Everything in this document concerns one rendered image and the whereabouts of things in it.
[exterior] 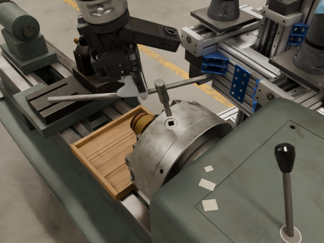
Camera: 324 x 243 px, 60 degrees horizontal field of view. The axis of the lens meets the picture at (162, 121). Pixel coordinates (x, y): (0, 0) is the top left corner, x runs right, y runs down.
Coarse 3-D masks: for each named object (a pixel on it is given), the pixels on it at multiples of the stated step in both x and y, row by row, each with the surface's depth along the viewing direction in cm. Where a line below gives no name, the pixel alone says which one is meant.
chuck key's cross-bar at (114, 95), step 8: (184, 80) 60; (192, 80) 60; (200, 80) 60; (152, 88) 61; (168, 88) 60; (56, 96) 59; (64, 96) 59; (72, 96) 59; (80, 96) 59; (88, 96) 59; (96, 96) 59; (104, 96) 60; (112, 96) 60; (120, 96) 60; (136, 96) 61
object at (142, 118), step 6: (138, 114) 91; (144, 114) 91; (150, 114) 92; (132, 120) 91; (138, 120) 90; (144, 120) 88; (150, 120) 88; (132, 126) 91; (138, 126) 88; (144, 126) 87; (138, 132) 89
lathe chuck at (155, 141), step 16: (176, 112) 74; (192, 112) 74; (208, 112) 77; (160, 128) 72; (176, 128) 70; (144, 144) 72; (160, 144) 70; (144, 160) 72; (160, 160) 69; (144, 176) 72; (144, 192) 76
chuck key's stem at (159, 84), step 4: (156, 80) 60; (160, 80) 60; (156, 84) 59; (160, 84) 59; (164, 84) 59; (156, 88) 60; (160, 88) 59; (164, 88) 60; (160, 92) 60; (164, 92) 61; (160, 96) 62; (164, 96) 62; (168, 96) 63; (160, 100) 63; (164, 100) 62; (168, 100) 63; (164, 104) 64; (168, 104) 65; (164, 108) 66; (168, 108) 66; (168, 112) 67; (168, 116) 68
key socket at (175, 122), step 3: (168, 120) 72; (171, 120) 72; (174, 120) 72; (165, 123) 72; (168, 123) 73; (171, 123) 73; (174, 123) 72; (165, 126) 72; (168, 126) 71; (171, 126) 71; (174, 126) 71
